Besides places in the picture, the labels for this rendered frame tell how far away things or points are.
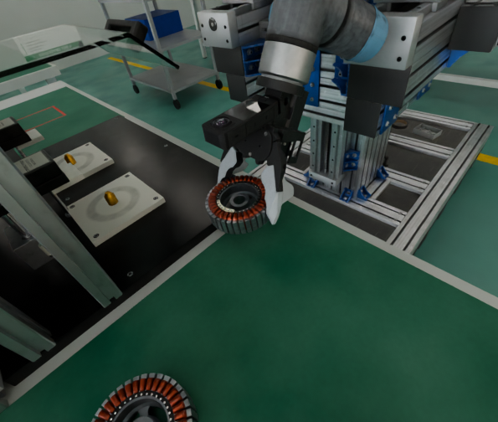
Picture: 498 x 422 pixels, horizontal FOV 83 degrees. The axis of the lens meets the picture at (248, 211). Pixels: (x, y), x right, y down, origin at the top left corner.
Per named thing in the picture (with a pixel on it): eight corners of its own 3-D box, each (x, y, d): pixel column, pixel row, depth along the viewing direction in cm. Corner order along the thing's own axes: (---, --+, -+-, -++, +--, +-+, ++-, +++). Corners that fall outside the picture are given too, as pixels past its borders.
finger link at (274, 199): (305, 218, 46) (295, 162, 46) (283, 224, 42) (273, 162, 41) (289, 219, 48) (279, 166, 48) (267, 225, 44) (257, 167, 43)
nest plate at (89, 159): (91, 145, 80) (89, 141, 79) (115, 162, 71) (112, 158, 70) (36, 172, 73) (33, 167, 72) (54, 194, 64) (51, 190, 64)
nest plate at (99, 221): (131, 175, 66) (129, 171, 65) (166, 202, 57) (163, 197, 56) (68, 211, 59) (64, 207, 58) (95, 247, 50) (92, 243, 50)
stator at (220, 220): (243, 180, 54) (239, 165, 51) (288, 205, 48) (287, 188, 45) (197, 215, 49) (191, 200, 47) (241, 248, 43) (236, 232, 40)
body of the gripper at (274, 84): (296, 167, 48) (320, 92, 43) (264, 169, 41) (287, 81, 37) (263, 153, 52) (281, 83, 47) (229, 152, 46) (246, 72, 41)
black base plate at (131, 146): (122, 120, 95) (119, 114, 93) (260, 196, 58) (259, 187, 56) (-40, 195, 74) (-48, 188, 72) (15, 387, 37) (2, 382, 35)
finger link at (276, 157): (291, 189, 42) (281, 130, 41) (285, 190, 40) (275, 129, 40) (267, 194, 45) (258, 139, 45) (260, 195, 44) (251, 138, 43)
